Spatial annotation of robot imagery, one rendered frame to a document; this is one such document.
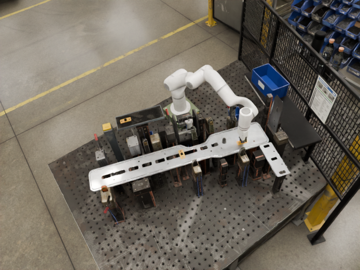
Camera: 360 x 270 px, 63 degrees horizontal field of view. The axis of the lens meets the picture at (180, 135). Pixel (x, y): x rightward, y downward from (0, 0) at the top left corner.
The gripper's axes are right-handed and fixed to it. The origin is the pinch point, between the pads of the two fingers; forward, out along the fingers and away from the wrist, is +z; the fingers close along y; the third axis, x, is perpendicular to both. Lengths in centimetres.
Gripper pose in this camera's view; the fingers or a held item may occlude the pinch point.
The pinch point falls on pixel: (242, 139)
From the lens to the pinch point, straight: 227.5
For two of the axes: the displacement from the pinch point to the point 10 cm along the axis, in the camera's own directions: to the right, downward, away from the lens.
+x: 9.6, -2.7, 1.1
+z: 0.9, 6.2, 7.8
